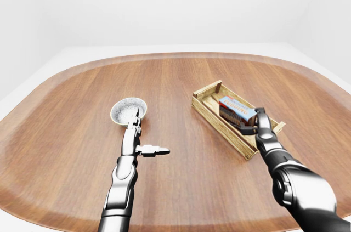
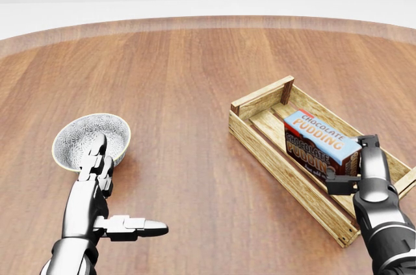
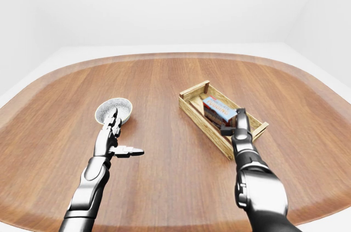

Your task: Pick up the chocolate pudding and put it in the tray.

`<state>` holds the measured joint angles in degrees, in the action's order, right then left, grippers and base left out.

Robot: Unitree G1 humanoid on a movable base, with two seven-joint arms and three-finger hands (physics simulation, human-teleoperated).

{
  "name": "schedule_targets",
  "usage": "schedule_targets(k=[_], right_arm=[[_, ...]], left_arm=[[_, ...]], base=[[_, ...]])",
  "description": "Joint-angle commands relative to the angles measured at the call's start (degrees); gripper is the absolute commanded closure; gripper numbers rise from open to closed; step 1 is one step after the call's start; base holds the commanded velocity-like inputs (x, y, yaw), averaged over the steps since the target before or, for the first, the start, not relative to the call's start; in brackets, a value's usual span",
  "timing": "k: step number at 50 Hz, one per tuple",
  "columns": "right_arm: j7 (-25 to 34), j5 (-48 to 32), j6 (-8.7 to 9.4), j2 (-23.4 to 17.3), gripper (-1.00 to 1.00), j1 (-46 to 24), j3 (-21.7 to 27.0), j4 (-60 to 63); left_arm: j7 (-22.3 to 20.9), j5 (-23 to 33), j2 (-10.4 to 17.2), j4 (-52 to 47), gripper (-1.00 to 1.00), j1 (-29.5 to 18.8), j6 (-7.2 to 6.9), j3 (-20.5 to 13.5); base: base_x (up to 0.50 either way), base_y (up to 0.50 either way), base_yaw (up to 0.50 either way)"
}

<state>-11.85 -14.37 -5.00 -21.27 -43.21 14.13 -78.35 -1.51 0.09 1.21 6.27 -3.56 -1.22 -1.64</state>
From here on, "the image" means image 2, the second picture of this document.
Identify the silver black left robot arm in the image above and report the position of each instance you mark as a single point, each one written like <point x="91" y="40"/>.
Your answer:
<point x="66" y="257"/>

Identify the patterned white grey bowl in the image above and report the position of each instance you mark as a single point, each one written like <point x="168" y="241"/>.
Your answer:
<point x="76" y="135"/>

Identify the chocolate pudding box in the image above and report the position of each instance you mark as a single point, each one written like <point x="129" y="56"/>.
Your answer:
<point x="317" y="145"/>

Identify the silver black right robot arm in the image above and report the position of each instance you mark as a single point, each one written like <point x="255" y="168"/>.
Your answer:
<point x="393" y="249"/>

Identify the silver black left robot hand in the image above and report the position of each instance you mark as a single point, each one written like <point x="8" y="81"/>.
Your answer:
<point x="83" y="210"/>

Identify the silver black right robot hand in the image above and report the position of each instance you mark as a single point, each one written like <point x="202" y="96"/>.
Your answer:
<point x="373" y="200"/>

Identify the wooden slat tray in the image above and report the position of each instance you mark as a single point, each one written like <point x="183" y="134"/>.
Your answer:
<point x="292" y="184"/>

